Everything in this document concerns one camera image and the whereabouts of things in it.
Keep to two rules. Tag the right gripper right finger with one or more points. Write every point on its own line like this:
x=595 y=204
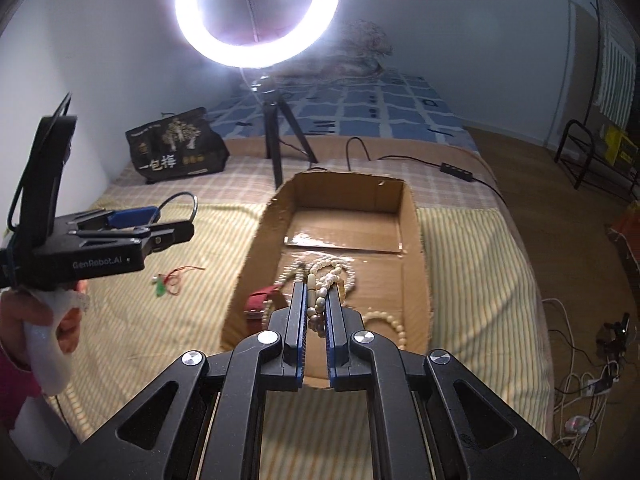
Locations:
x=346 y=372

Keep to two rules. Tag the black snack bag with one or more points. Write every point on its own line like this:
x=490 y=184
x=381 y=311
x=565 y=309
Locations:
x=177 y=146

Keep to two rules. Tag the black tripod stand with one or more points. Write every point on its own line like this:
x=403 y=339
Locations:
x=274 y=106

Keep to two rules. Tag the orange brown floor bag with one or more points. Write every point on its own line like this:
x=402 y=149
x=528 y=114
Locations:
x=624 y=234

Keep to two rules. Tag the folded floral quilt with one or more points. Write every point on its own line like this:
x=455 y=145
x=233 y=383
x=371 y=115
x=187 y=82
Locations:
x=346 y=50

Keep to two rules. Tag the white ring light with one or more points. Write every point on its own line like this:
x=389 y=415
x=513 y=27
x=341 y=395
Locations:
x=253 y=33

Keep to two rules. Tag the pink checked bed cover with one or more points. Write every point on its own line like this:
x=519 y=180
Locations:
x=437 y=175

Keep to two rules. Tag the brown cardboard box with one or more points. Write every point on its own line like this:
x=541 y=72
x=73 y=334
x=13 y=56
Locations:
x=381 y=240

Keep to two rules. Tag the blue patterned bed sheet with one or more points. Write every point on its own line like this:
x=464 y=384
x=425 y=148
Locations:
x=393 y=106

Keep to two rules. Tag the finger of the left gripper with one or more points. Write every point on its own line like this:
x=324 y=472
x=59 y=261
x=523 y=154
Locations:
x=160 y=237
x=129 y=218

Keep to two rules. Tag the yellow box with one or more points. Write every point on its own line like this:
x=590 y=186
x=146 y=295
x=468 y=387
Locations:
x=620 y=151

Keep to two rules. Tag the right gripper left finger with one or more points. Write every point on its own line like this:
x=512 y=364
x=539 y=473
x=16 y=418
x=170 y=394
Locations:
x=286 y=371

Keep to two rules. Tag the red strap wristwatch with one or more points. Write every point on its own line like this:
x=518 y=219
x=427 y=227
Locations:
x=261 y=305

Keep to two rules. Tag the hanging clothes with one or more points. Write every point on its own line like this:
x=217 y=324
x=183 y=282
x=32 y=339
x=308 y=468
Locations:
x=602 y=66

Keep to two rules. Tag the yellow striped bed sheet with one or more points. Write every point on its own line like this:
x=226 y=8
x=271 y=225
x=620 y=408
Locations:
x=154 y=397

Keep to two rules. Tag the person left hand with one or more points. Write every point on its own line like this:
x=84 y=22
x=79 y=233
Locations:
x=19 y=307

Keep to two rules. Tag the black metal rack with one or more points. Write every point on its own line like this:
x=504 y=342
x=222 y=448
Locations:
x=581 y=154

